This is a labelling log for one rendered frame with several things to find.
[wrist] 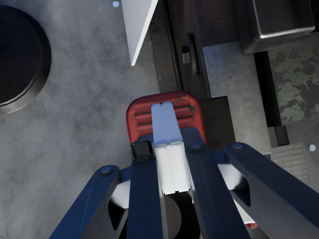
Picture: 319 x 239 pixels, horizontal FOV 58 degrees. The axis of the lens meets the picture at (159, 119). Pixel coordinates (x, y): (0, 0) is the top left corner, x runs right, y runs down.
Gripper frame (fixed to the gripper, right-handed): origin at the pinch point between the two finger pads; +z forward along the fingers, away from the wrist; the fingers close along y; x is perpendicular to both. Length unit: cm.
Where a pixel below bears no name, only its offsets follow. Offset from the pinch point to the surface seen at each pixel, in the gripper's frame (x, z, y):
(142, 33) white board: 2, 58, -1
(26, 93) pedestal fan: -11, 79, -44
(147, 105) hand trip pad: 1.0, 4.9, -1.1
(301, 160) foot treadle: -38, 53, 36
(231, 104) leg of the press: -4.2, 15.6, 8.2
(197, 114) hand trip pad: -0.3, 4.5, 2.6
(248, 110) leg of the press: -5.1, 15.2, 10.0
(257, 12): 5.8, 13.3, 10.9
